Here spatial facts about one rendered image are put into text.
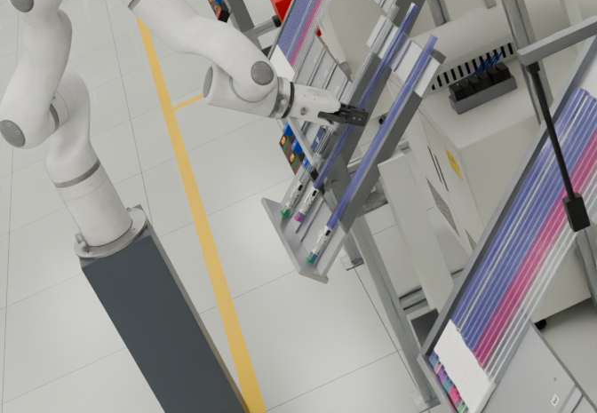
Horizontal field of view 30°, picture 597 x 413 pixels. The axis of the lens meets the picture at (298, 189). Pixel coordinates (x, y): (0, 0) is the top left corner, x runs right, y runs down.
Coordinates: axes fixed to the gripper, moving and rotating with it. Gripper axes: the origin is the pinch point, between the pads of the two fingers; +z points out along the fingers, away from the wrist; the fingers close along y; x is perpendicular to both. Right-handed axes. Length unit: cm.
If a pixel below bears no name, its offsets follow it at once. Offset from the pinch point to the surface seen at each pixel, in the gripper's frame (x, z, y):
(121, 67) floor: 105, 17, 356
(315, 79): 8, 8, 50
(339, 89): 3.7, 7.4, 31.3
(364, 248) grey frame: 35.6, 20.2, 16.6
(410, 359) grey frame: 63, 43, 16
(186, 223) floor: 102, 20, 165
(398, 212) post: 16.8, 14.0, -5.5
